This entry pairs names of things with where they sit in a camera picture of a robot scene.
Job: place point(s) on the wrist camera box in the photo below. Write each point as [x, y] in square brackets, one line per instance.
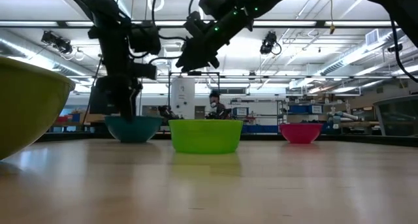
[145, 71]
[195, 23]

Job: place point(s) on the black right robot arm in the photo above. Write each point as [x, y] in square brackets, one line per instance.
[248, 5]

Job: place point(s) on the person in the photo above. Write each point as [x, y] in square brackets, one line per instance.
[217, 104]

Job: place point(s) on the white cabinet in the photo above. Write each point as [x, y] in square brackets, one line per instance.
[183, 98]

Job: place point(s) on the black ceiling camera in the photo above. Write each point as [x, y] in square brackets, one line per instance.
[269, 42]
[57, 41]

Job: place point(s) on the large yellow-green bowl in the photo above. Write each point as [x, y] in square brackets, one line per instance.
[29, 103]

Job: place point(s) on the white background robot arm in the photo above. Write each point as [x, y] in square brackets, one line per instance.
[343, 115]

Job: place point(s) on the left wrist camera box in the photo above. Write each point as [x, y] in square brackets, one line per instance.
[145, 71]

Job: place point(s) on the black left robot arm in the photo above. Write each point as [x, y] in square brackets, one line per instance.
[109, 38]

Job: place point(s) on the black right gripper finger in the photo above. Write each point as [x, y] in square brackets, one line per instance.
[184, 60]
[199, 63]

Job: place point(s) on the blue storage bin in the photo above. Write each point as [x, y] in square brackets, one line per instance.
[305, 109]

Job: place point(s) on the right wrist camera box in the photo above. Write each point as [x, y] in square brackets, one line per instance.
[195, 23]

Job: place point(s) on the lime green bowl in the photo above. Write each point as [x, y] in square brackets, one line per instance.
[205, 136]

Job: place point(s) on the pink bowl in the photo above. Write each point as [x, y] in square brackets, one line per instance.
[300, 133]

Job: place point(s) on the teal bowl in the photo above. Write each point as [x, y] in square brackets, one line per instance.
[134, 129]

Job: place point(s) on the black metal frame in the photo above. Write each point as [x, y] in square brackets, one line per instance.
[170, 93]

